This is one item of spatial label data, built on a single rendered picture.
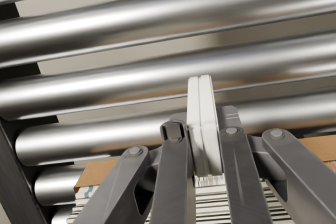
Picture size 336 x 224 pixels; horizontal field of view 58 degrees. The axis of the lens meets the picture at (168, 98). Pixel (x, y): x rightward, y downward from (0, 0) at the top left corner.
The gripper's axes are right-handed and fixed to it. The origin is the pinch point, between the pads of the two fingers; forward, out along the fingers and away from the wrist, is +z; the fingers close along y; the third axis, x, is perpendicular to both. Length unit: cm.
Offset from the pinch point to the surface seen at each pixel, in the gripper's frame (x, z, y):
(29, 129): -6.4, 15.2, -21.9
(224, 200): -10.8, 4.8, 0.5
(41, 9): 3, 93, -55
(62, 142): -7.7, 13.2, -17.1
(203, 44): -19, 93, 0
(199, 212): -11.0, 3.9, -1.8
